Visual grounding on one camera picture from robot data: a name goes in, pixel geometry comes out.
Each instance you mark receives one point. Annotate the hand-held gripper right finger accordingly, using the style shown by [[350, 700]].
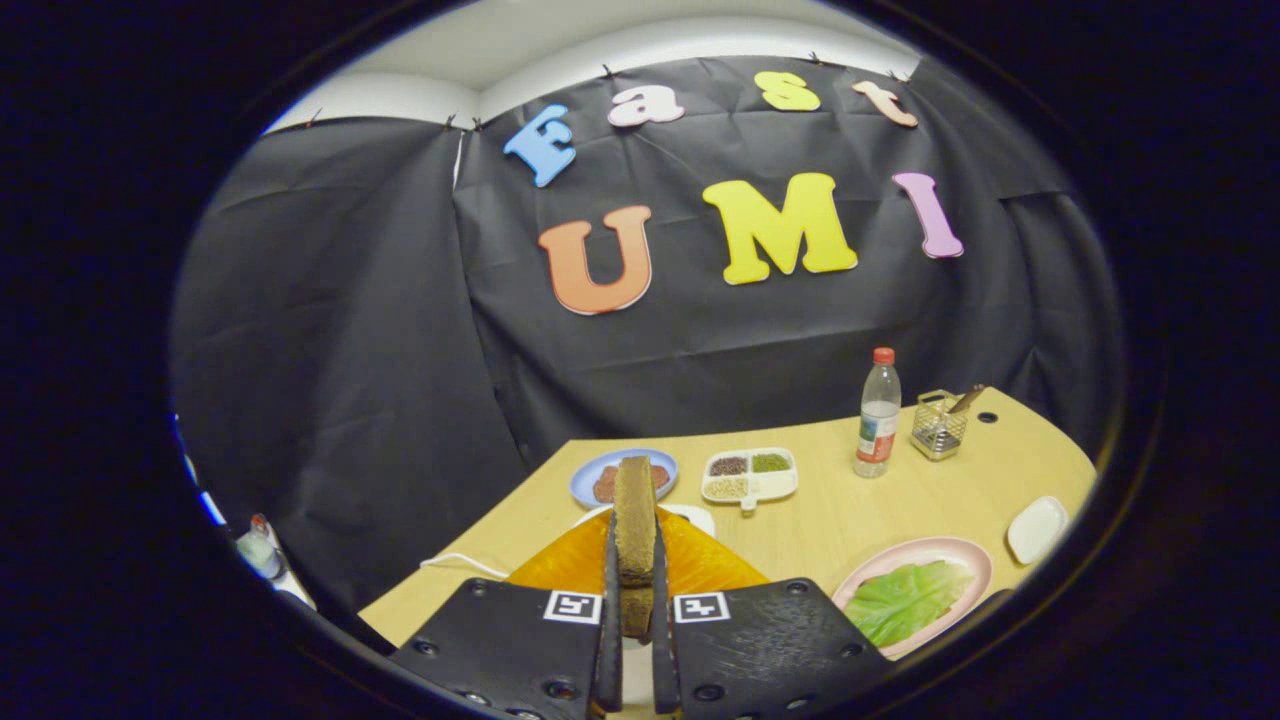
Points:
[[770, 645]]

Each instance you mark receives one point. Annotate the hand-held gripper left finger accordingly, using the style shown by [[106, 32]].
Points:
[[510, 640]]

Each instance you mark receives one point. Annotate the green lettuce leaf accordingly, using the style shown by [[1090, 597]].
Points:
[[910, 600]]

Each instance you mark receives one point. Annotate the brown bread slice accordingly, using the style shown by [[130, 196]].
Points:
[[635, 520]]

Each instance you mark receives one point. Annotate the white toaster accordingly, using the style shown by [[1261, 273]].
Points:
[[692, 517]]

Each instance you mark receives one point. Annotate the white divided seasoning dish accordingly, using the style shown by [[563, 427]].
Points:
[[780, 485]]

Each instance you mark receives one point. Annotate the blue plate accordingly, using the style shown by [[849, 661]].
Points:
[[581, 481]]

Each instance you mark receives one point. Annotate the pink plate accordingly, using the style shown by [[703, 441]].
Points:
[[920, 550]]

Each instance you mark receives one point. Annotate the reddish brown meat slices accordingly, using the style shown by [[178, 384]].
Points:
[[605, 485]]

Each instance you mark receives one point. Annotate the clear water bottle red label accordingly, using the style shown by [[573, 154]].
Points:
[[878, 420]]

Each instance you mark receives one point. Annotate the small clear red-capped bottle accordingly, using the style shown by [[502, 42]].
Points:
[[258, 552]]

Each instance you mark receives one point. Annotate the small white dish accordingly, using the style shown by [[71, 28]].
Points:
[[1037, 530]]

